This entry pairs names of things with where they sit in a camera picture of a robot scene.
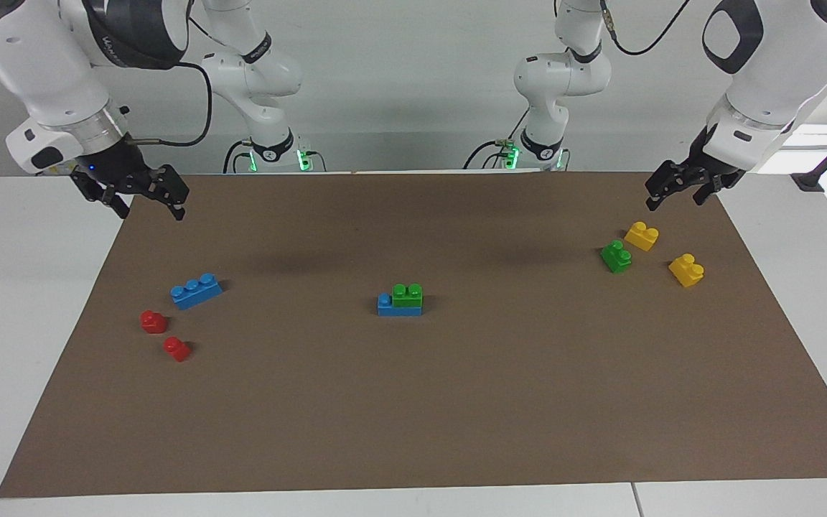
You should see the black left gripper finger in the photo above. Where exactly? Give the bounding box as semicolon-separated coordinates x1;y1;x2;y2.
693;171;742;207
645;159;695;212

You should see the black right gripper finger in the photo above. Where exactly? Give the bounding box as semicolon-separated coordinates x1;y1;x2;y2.
149;165;190;222
72;177;131;220

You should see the blue three-stud toy block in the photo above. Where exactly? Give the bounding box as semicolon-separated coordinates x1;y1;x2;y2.
170;273;223;311
377;293;423;317

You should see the yellow two-stud toy block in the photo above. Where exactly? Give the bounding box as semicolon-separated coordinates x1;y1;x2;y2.
668;253;705;289
624;221;660;252

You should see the brown table mat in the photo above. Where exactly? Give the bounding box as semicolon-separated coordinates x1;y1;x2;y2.
0;171;827;498

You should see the black base cable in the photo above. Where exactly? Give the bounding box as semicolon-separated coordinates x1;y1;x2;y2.
463;108;529;170
223;139;253;174

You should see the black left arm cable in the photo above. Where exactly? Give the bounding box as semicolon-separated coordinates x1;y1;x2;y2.
599;0;693;57

